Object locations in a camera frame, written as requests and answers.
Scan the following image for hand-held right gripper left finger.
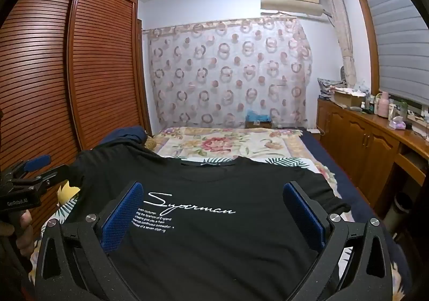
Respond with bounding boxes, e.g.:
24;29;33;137
35;181;145;301

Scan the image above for person's left hand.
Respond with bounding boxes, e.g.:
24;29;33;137
12;210;34;256

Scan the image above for navy folded garment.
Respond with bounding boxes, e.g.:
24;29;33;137
97;126;148;151

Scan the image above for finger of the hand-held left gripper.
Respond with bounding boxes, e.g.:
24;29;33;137
13;164;71;189
7;154;52;181

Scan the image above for wooden sideboard cabinet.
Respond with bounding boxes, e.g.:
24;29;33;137
317;98;429;214

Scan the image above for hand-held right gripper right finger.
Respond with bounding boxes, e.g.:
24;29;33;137
282;181;393;301

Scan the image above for navy mattress sheet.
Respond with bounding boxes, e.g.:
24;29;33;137
300;129;413;288

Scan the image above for wooden louvred wardrobe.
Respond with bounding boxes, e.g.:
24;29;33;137
0;0;153;248

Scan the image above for open cardboard box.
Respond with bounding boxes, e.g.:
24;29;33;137
332;90;366;109

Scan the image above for circle pattern sheer curtain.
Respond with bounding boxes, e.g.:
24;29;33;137
144;16;314;130

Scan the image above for grey trash bin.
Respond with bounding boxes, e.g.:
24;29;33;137
382;192;411;229

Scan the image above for black printed t-shirt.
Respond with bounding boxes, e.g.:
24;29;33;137
55;148;352;301

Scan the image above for pink thermos bottle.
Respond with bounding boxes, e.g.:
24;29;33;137
377;91;391;117

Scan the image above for beige tied curtain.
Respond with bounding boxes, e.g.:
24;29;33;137
323;0;357;89

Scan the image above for grey window blind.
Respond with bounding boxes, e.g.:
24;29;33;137
360;0;429;105

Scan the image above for small cardboard box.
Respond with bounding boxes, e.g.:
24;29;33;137
245;119;273;129

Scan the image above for yellow plush toy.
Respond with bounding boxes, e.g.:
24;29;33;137
55;180;81;203

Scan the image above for leaf print bedsheet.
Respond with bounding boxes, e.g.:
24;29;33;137
28;155;356;288

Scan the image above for blue cloth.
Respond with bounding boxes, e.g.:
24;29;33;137
246;111;271;122

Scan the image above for floral blanket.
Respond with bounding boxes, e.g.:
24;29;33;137
144;127;331;184

